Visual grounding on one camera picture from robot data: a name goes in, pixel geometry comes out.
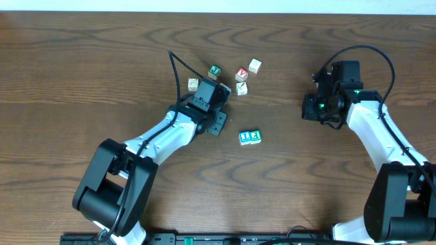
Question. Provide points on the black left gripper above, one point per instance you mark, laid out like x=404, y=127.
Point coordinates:
x=220, y=128

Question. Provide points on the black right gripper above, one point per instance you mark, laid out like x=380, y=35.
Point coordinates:
x=308, y=111

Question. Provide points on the blue letter L wooden block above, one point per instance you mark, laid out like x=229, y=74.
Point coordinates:
x=244, y=138

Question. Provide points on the green letter F wooden block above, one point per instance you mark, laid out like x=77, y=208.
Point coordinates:
x=256, y=137

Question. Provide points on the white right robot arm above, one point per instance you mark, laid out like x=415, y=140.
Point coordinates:
x=401, y=205

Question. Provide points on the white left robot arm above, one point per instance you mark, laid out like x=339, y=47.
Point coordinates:
x=116, y=185

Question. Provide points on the plain pictured wooden block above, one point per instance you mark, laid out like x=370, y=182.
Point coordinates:
x=241, y=88

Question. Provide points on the dark green side wooden block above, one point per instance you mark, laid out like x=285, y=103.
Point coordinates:
x=193, y=84

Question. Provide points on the green letter J wooden block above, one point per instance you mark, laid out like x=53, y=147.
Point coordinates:
x=214, y=72

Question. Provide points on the red letter A wooden block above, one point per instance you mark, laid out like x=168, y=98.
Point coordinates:
x=241, y=75

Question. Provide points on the red letter M wooden block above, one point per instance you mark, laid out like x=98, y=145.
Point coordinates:
x=254, y=66

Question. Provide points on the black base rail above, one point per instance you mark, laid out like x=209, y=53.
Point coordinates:
x=229, y=239

